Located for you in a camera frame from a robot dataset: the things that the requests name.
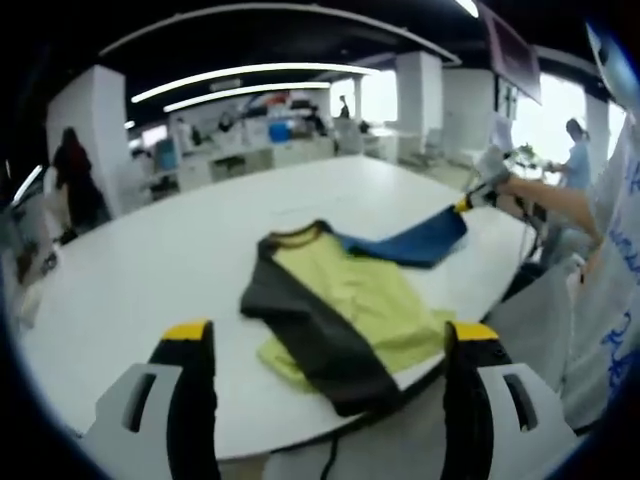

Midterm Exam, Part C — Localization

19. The white office desk row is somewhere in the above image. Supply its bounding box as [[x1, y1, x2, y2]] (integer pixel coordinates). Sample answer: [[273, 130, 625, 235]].
[[144, 114, 336, 196]]

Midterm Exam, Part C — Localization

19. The yellow blue grey garment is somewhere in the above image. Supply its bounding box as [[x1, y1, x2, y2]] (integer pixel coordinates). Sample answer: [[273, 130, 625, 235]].
[[239, 207, 469, 419]]

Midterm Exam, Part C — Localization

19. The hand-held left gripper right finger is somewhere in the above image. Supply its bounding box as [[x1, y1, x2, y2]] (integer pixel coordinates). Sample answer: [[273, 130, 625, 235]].
[[439, 319, 581, 480]]

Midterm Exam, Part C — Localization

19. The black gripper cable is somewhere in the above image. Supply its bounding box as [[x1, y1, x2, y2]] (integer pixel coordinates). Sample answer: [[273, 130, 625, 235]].
[[319, 434, 341, 480]]

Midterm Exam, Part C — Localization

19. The operator in white shirt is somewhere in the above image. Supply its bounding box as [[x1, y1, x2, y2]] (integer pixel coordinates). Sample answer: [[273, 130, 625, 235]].
[[559, 114, 640, 436]]

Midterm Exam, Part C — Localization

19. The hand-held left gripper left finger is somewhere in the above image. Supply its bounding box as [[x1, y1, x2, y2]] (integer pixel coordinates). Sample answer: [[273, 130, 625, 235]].
[[82, 319, 222, 480]]

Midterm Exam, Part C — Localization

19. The grey curved ceiling rail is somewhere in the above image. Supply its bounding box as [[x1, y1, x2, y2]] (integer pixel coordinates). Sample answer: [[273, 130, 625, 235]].
[[98, 4, 461, 66]]

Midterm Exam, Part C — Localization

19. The white worn device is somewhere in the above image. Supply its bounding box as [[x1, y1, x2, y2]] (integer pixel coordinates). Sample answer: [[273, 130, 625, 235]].
[[584, 19, 634, 106]]

